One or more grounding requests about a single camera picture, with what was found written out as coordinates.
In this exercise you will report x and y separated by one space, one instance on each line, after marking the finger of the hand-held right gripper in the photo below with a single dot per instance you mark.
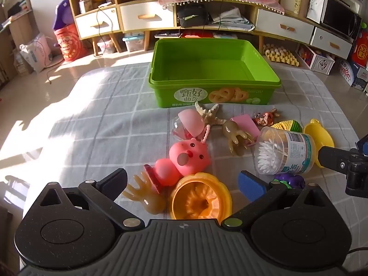
333 158
364 147

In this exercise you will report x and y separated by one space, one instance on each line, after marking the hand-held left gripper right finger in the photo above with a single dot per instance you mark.
250 186

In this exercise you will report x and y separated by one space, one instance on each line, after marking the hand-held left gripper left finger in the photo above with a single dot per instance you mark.
115 179

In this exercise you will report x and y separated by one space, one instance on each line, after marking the yellow plastic dish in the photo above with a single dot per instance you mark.
319 138

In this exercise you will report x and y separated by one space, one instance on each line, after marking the red plastic toy piece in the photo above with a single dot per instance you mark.
151 175

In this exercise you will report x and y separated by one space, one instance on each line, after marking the amber rubber hand toy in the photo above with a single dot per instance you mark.
149 198
235 135

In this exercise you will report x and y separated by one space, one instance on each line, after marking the purple toy grape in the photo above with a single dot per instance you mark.
290 181

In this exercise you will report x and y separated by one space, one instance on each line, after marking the clear cotton swab jar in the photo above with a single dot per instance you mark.
284 151

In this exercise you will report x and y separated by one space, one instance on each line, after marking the orange plastic pumpkin toy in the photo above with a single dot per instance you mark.
201 198

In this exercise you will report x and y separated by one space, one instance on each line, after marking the pink pig toy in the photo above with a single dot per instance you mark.
189 156

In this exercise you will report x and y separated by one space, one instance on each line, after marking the pink and clear capsule toy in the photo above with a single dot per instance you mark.
188 123

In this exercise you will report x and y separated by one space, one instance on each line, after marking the green plastic box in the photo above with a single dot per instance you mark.
212 72

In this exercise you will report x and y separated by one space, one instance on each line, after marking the grey checked cloth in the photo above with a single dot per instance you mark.
115 126

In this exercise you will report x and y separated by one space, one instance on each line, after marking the yellow toy corn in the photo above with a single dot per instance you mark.
287 126

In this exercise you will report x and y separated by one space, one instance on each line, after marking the pink block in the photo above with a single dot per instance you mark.
244 122

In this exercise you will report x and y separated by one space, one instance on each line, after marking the small cartoon figurine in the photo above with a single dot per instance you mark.
266 118

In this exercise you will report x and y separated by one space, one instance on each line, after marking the white printed carton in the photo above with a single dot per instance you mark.
346 73

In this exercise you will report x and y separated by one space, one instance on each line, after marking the pale starfish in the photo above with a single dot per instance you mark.
208 115

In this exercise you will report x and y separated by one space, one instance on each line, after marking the red and white carton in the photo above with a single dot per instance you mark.
316 60

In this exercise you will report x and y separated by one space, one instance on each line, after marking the white drawer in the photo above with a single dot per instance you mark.
146 15
97 23
330 43
284 26

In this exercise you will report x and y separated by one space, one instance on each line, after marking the egg tray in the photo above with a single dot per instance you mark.
280 54

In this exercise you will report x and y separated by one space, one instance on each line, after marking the black microwave oven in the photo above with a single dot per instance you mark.
340 18

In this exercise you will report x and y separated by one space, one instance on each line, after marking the clear storage box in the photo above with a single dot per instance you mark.
133 43
105 46

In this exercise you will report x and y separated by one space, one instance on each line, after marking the red printed bag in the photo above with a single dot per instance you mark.
69 44

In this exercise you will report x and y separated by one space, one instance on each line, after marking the white plastic bag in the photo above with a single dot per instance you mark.
34 51

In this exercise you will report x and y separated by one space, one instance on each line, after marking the pile of white papers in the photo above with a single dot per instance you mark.
233 20

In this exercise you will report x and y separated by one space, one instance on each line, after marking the purple plastic chair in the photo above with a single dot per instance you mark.
63 13

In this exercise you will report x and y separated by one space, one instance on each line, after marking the black bag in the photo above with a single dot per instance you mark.
192 15

